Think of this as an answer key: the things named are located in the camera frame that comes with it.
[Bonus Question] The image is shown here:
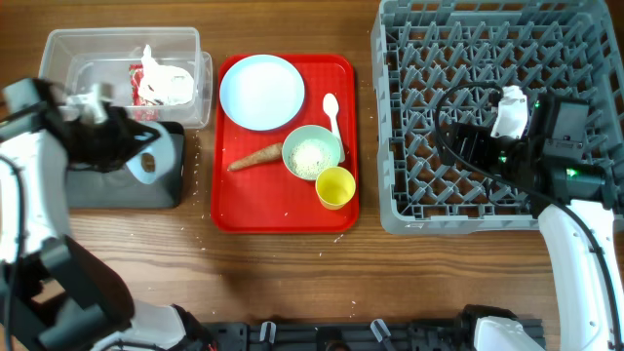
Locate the red serving tray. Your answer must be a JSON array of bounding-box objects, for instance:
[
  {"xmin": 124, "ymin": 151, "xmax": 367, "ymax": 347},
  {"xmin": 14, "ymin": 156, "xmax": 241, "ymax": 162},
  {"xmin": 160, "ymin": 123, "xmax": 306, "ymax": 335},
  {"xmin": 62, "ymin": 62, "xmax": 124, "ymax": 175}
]
[{"xmin": 211, "ymin": 54, "xmax": 360, "ymax": 234}]

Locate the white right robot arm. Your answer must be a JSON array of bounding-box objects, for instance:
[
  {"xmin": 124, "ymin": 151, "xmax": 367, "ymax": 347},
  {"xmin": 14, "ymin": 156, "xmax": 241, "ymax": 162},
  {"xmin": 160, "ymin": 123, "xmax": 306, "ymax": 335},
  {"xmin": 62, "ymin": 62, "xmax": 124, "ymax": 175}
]
[{"xmin": 435, "ymin": 123, "xmax": 623, "ymax": 350}]

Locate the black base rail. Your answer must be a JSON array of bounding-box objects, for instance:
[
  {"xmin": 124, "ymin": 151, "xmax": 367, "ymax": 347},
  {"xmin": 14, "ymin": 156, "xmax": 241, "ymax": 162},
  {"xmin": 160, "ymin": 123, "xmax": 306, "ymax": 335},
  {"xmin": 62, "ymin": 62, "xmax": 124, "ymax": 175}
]
[{"xmin": 199, "ymin": 319, "xmax": 545, "ymax": 351}]

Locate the white plastic spoon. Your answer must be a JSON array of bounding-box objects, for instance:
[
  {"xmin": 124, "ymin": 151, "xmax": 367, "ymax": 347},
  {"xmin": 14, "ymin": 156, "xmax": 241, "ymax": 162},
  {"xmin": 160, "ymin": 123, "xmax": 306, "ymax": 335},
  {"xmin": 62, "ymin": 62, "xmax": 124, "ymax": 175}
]
[{"xmin": 323, "ymin": 93, "xmax": 345, "ymax": 163}]

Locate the black plastic tray bin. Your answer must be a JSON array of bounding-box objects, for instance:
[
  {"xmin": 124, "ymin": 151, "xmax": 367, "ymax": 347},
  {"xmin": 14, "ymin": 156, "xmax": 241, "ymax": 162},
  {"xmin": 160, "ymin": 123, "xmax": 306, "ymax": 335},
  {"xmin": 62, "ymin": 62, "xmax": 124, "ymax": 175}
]
[{"xmin": 65, "ymin": 122, "xmax": 185, "ymax": 209}]

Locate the small light blue bowl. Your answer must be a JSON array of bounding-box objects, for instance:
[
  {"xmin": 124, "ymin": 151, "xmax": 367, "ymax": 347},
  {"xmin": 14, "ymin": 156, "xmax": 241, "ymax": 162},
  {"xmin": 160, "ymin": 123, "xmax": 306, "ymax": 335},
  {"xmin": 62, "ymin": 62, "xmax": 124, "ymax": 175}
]
[{"xmin": 126, "ymin": 122, "xmax": 176, "ymax": 184}]

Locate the green bowl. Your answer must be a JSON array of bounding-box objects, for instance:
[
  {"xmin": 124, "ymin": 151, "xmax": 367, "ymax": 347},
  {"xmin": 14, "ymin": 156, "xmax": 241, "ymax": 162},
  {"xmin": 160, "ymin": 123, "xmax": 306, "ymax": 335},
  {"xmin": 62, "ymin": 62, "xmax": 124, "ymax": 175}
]
[{"xmin": 282, "ymin": 125, "xmax": 340, "ymax": 180}]

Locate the yellow plastic cup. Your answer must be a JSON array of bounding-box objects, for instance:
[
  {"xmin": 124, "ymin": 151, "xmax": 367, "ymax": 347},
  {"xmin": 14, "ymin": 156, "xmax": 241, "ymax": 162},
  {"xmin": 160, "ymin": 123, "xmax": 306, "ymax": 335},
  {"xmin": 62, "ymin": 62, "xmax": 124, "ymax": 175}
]
[{"xmin": 315, "ymin": 167, "xmax": 357, "ymax": 211}]

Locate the brown sweet potato piece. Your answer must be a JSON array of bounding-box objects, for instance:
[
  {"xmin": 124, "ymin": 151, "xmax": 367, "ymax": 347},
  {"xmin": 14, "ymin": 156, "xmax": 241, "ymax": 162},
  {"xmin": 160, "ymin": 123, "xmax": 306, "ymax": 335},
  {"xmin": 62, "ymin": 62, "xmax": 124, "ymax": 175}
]
[{"xmin": 227, "ymin": 142, "xmax": 283, "ymax": 172}]

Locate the white crumpled plastic wrapper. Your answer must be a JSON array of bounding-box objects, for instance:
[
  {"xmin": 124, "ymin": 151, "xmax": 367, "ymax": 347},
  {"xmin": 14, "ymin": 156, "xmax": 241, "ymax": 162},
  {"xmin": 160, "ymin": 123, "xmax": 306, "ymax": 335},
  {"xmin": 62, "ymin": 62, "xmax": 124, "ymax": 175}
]
[{"xmin": 137, "ymin": 45, "xmax": 194, "ymax": 105}]

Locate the rice grains heap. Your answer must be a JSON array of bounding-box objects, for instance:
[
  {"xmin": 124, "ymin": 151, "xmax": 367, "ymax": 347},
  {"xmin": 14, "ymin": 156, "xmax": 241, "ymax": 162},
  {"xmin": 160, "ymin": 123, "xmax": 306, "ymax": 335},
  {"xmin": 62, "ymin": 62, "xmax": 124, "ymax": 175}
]
[{"xmin": 288, "ymin": 139, "xmax": 332, "ymax": 180}]

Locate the grey dishwasher rack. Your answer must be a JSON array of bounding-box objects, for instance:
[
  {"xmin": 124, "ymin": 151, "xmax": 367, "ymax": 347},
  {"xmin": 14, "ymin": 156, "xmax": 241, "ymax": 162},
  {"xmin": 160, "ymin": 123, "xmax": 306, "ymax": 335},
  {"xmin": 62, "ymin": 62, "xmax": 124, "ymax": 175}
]
[{"xmin": 370, "ymin": 0, "xmax": 623, "ymax": 234}]

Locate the red snack wrapper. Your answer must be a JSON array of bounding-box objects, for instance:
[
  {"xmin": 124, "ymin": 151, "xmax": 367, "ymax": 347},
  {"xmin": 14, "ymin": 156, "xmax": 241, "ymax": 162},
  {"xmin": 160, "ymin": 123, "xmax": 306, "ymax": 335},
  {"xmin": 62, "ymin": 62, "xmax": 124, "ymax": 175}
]
[{"xmin": 129, "ymin": 64, "xmax": 158, "ymax": 122}]

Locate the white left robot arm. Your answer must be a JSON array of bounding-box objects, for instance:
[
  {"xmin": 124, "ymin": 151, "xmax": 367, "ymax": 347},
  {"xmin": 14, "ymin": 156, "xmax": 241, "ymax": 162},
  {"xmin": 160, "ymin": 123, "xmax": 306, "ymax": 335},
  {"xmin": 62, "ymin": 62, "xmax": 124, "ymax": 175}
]
[{"xmin": 1, "ymin": 78, "xmax": 218, "ymax": 350}]

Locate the light blue plate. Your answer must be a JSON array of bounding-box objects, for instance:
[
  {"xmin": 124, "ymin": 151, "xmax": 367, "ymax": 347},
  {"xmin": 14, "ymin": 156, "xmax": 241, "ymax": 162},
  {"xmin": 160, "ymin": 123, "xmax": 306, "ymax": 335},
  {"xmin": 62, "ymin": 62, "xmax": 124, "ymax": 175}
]
[{"xmin": 219, "ymin": 55, "xmax": 305, "ymax": 132}]

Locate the clear plastic bin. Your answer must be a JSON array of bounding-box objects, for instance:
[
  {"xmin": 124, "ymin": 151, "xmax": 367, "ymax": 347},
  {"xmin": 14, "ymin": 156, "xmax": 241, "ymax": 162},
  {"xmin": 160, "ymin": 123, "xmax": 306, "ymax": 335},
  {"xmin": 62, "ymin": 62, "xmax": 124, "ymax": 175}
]
[{"xmin": 39, "ymin": 27, "xmax": 213, "ymax": 129}]

